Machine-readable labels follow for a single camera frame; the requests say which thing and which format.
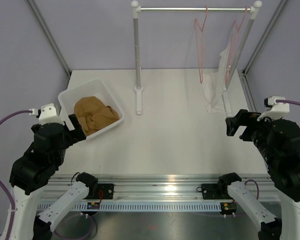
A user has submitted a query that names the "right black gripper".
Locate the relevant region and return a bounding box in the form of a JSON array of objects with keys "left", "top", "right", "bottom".
[{"left": 225, "top": 107, "right": 279, "bottom": 164}]

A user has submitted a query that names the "brown tank top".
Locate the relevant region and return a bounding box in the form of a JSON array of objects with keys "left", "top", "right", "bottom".
[{"left": 74, "top": 96, "right": 120, "bottom": 136}]

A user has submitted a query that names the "pink wire hanger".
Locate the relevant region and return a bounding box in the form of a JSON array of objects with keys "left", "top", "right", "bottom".
[
  {"left": 225, "top": 6, "right": 248, "bottom": 84},
  {"left": 194, "top": 5, "right": 208, "bottom": 84}
]

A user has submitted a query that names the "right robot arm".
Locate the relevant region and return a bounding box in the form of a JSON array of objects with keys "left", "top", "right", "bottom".
[{"left": 216, "top": 109, "right": 300, "bottom": 240}]

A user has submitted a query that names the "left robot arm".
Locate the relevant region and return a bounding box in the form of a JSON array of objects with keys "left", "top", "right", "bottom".
[{"left": 0, "top": 114, "right": 98, "bottom": 240}]

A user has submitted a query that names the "white plastic basket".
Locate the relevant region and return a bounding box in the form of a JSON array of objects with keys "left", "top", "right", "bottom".
[{"left": 58, "top": 78, "right": 125, "bottom": 140}]

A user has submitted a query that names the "white garment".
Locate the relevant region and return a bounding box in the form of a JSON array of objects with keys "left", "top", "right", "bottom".
[{"left": 202, "top": 39, "right": 232, "bottom": 117}]

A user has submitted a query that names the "white clothes rack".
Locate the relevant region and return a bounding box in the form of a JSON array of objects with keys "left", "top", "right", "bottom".
[{"left": 131, "top": 0, "right": 262, "bottom": 115}]

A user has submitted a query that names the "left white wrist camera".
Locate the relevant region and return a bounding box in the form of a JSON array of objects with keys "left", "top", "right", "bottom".
[{"left": 29, "top": 103, "right": 65, "bottom": 125}]

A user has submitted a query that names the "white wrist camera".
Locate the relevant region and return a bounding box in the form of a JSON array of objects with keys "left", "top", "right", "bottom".
[
  {"left": 257, "top": 96, "right": 290, "bottom": 121},
  {"left": 29, "top": 103, "right": 65, "bottom": 125}
]

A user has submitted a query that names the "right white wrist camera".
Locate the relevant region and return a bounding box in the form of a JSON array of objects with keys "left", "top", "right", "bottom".
[{"left": 257, "top": 96, "right": 290, "bottom": 121}]

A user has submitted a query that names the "aluminium rail base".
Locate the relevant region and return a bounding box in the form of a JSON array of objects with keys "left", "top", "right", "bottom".
[{"left": 40, "top": 173, "right": 279, "bottom": 203}]

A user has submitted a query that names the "white slotted cable duct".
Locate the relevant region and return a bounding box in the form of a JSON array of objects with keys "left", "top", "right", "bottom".
[{"left": 33, "top": 201, "right": 222, "bottom": 213}]

